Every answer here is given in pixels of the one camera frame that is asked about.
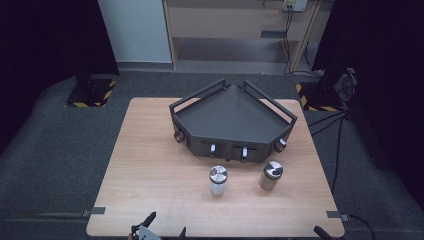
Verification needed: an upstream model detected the white power outlet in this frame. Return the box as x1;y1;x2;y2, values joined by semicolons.
283;0;309;13

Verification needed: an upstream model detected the black table edge cable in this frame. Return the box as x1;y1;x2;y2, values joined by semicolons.
348;214;378;240

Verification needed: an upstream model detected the black floor cable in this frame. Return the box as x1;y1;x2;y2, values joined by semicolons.
307;111;352;195

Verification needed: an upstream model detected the white panel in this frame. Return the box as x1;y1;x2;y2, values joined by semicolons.
97;0;173;64

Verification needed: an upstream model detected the black corner shelf rack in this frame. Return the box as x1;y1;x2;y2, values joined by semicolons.
168;78;298;164

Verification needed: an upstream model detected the brown powder spice jar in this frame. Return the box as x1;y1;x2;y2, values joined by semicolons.
258;160;284;192

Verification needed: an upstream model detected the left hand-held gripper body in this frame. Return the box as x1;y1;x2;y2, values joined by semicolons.
135;225;158;240

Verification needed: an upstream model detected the grey tape strip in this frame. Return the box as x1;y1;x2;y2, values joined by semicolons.
82;206;107;218
326;210;350;222

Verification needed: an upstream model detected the white powder spice jar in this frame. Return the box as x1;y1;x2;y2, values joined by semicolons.
208;165;229;197

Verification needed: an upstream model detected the black outlet cable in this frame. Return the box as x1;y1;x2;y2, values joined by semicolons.
282;9;322;78

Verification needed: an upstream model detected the black curtain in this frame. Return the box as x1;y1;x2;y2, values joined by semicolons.
312;0;424;211
0;0;120;154

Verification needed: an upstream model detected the black yellow striped stand base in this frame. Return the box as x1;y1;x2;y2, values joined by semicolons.
295;81;344;113
65;78;118;108

